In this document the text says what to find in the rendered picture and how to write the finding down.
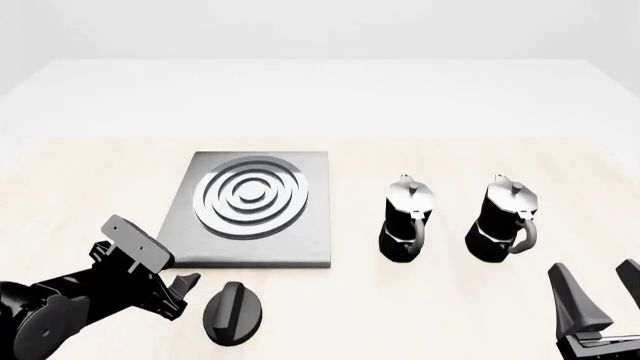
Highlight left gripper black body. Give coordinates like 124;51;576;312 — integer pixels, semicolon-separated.
141;272;190;323

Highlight flat grey stove plate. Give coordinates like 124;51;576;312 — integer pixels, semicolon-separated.
156;150;332;270

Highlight black moka pot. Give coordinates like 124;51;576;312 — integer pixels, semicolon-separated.
377;173;437;264
463;173;540;264

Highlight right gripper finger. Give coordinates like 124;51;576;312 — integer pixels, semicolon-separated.
614;258;640;302
546;262;615;336

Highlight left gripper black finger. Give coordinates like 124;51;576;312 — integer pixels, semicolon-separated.
169;272;203;302

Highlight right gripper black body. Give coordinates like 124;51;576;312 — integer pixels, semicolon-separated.
555;324;640;360

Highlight round black stove knob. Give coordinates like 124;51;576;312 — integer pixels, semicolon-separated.
202;281;265;347

